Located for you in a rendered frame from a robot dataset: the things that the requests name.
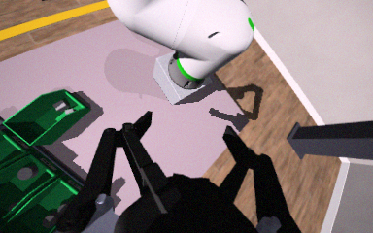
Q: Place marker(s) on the green open-front storage bin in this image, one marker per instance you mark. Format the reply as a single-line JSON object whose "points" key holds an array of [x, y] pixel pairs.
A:
{"points": [[34, 119]]}

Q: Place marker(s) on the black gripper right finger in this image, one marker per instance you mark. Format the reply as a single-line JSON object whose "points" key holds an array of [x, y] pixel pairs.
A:
{"points": [[271, 207]]}

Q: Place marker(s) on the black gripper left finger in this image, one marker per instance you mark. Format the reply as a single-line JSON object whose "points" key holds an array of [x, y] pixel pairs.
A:
{"points": [[93, 210]]}

